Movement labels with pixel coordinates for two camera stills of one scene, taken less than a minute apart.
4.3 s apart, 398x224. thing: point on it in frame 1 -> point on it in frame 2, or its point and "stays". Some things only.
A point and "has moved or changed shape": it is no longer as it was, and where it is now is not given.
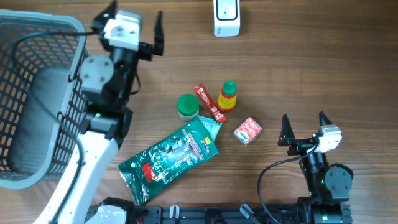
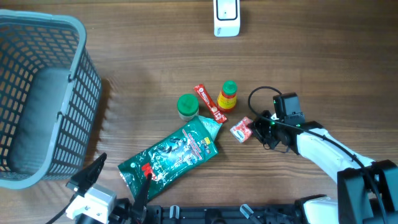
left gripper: x=148 y=50 -> x=122 y=215
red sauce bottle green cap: x=227 y=98 stays
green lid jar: x=188 y=106 stays
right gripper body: x=300 y=147 -> x=267 y=130
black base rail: x=308 y=212 stays
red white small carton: x=248 y=131 has moved or changed shape
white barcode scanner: x=226 y=18 stays
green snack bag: x=153 y=168 stays
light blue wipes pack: x=211 y=125 stays
